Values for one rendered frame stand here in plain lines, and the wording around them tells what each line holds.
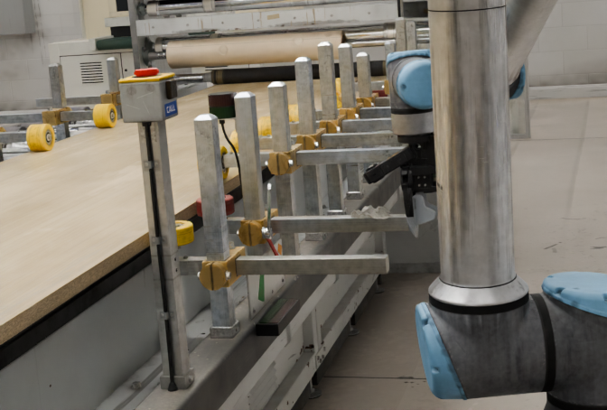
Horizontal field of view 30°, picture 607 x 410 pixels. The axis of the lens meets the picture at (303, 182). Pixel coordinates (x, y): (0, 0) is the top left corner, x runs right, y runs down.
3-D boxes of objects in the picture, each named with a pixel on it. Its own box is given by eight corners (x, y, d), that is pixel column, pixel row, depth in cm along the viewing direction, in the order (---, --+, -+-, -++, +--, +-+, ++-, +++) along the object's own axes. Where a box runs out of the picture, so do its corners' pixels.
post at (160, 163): (194, 379, 192) (169, 116, 184) (184, 390, 187) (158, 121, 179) (170, 379, 193) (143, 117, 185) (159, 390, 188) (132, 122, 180)
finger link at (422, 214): (437, 239, 228) (434, 194, 227) (407, 240, 230) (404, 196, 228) (439, 236, 231) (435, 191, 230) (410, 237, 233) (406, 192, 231)
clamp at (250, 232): (279, 230, 245) (277, 208, 244) (262, 246, 232) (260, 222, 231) (255, 231, 246) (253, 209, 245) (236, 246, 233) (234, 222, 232)
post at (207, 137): (239, 360, 217) (217, 112, 209) (234, 367, 214) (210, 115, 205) (221, 359, 218) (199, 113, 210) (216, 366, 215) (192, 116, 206)
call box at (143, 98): (179, 119, 185) (174, 71, 183) (163, 125, 178) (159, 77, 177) (139, 121, 187) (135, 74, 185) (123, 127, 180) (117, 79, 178)
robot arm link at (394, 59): (388, 52, 220) (382, 50, 230) (393, 116, 222) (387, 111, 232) (436, 48, 220) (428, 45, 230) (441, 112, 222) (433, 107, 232)
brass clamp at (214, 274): (249, 271, 221) (247, 246, 220) (228, 291, 208) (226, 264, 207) (219, 271, 223) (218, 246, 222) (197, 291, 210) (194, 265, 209)
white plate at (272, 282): (286, 283, 248) (283, 238, 246) (252, 320, 223) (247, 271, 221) (284, 283, 248) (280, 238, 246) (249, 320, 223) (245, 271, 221)
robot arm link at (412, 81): (460, 57, 208) (448, 52, 220) (397, 62, 208) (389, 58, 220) (462, 107, 210) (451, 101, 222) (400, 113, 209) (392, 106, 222)
